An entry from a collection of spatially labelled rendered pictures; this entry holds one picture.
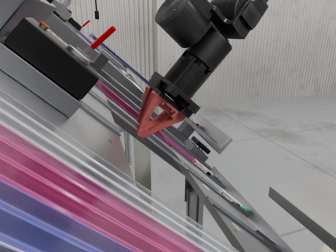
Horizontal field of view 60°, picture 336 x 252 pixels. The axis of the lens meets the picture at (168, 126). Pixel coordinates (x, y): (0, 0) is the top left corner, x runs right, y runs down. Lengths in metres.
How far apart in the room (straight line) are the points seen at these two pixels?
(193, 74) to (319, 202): 0.65
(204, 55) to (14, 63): 0.28
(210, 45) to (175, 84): 0.08
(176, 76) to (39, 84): 0.24
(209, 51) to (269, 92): 3.94
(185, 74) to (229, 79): 3.50
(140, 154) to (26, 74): 0.79
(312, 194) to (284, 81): 3.57
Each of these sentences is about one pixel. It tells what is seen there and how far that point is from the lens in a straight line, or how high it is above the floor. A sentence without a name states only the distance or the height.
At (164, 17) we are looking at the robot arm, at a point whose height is 1.11.
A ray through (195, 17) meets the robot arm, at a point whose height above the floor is 1.11.
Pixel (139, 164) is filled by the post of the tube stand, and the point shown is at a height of 0.63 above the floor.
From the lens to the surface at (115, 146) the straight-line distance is 0.31.
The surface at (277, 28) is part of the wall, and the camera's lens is 4.27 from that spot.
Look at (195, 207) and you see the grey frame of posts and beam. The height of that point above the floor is 0.60.
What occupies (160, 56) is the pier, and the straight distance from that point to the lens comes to 3.36.
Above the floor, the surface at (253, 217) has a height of 0.73.
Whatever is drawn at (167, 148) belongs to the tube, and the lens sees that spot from 0.51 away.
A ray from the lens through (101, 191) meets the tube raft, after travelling 0.17.
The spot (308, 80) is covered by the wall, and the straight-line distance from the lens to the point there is 4.82.
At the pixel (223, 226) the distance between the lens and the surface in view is 0.42.
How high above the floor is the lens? 1.11
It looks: 20 degrees down
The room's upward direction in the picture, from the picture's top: straight up
